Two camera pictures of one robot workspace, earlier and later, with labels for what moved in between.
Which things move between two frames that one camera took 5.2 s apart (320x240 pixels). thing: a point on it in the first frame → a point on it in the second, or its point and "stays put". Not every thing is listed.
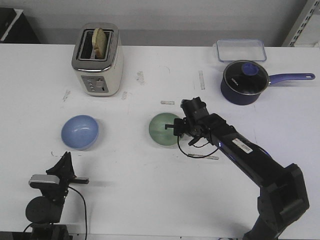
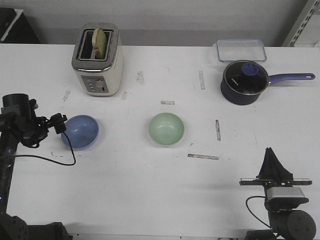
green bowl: [158, 133] stays put
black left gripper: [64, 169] → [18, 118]
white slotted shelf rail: [315, 5] stays put
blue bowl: [80, 132] stays put
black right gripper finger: [168, 125] → [272, 168]
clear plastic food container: [234, 50] stays put
